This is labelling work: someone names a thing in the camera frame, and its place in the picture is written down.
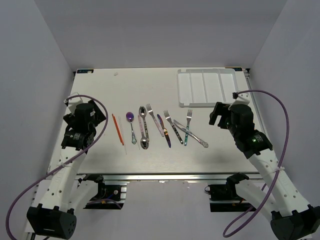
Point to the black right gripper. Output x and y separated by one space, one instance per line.
220 109

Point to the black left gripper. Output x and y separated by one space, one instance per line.
98 116

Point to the purple bowl ornate spoon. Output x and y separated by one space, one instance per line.
130 118

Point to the teal handled fork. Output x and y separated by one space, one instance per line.
188 120

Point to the white divided cutlery tray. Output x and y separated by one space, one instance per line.
203 88

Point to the silver ornate knife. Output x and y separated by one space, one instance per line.
187 131

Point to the black patterned handle spoon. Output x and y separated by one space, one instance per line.
144 141

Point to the pink handled fork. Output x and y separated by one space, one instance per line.
151 112

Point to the black patterned handle fork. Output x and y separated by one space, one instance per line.
168 118

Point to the iridescent purple knife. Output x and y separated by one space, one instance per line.
166 135

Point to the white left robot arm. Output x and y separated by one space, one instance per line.
54 216

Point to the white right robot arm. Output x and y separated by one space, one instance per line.
290 215

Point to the orange chopstick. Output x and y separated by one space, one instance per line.
117 129

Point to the blue table label right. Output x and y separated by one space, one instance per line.
236 69

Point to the blue table label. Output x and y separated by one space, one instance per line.
84 71
236 69

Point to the clear thin chopstick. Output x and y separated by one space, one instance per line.
137 140

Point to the blue table label left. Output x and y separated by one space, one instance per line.
84 71

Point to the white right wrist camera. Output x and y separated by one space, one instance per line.
240 99

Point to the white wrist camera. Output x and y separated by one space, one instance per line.
240 99
74 100

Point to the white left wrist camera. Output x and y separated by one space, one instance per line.
74 100

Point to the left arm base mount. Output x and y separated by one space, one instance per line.
110 196

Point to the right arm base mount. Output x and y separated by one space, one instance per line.
222 201

